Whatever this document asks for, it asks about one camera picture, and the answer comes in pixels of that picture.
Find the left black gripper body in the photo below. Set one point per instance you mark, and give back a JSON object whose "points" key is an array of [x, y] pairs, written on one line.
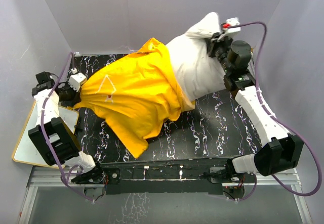
{"points": [[68, 95]]}

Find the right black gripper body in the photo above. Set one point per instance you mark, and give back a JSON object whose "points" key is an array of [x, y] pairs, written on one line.
{"points": [[221, 46]]}

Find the white pillow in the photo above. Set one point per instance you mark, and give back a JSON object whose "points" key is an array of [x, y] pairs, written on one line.
{"points": [[197, 73]]}

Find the yellow Pikachu pillowcase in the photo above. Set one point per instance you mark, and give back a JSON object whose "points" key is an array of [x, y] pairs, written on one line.
{"points": [[135, 95]]}

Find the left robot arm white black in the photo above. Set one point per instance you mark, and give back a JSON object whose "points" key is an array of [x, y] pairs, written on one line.
{"points": [[53, 139]]}

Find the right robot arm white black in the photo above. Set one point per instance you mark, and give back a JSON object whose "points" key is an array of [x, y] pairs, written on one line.
{"points": [[280, 149]]}

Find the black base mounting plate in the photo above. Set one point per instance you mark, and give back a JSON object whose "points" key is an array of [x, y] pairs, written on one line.
{"points": [[195, 175]]}

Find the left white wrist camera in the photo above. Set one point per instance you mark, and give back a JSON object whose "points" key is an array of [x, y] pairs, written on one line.
{"points": [[76, 80]]}

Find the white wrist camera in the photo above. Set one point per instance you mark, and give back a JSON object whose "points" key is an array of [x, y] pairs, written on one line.
{"points": [[76, 80], [228, 28]]}

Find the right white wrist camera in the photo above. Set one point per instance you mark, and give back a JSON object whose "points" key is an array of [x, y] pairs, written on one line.
{"points": [[228, 28]]}

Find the small whiteboard wooden frame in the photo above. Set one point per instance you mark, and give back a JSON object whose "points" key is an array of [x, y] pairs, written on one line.
{"points": [[26, 150]]}

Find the aluminium extrusion frame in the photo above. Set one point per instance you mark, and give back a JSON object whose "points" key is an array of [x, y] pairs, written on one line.
{"points": [[68, 173]]}

